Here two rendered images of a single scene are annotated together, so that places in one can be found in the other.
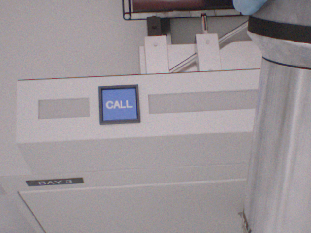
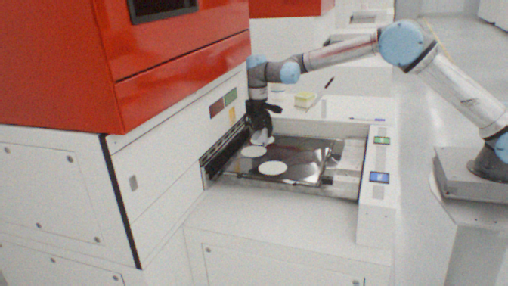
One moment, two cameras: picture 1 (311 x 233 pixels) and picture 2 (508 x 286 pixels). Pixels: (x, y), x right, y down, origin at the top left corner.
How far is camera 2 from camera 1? 1.02 m
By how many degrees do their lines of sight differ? 55
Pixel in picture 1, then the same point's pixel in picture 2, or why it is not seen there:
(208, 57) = (349, 167)
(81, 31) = (306, 217)
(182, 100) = (378, 165)
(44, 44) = (309, 231)
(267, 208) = (472, 86)
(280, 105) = (444, 64)
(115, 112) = (383, 178)
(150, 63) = (348, 181)
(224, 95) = (377, 156)
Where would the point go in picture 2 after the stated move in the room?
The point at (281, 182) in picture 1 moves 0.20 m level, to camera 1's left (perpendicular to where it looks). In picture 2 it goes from (466, 78) to (466, 100)
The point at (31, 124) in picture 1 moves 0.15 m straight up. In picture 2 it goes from (385, 202) to (391, 150)
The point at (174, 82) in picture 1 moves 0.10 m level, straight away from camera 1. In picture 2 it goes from (369, 164) to (338, 158)
